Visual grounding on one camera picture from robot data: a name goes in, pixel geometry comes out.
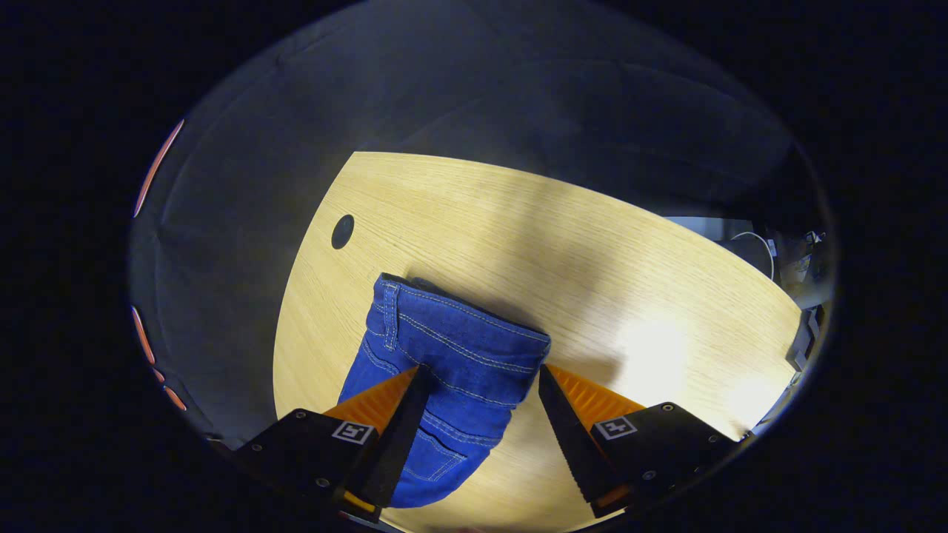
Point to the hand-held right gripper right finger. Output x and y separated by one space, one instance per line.
570 433

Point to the white cluttered equipment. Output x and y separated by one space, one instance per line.
800 266

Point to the black flat block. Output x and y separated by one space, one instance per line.
806 337

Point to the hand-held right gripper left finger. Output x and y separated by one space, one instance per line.
400 437

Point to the blue denim jeans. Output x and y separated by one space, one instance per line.
459 348

